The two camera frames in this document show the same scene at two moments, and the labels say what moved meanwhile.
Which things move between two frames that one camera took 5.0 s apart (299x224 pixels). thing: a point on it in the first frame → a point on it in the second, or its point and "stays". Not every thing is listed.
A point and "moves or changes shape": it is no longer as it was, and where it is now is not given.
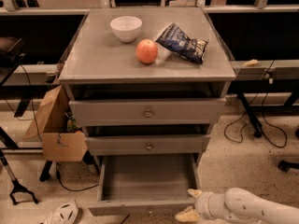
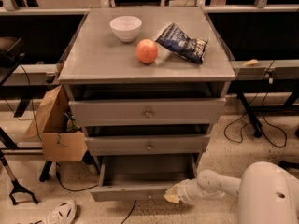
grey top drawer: (147, 112) stays
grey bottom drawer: (145, 184) moves or changes shape
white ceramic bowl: (126, 27) stays
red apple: (147, 50) stays
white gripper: (203, 205) → (183, 189)
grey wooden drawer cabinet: (147, 85) stays
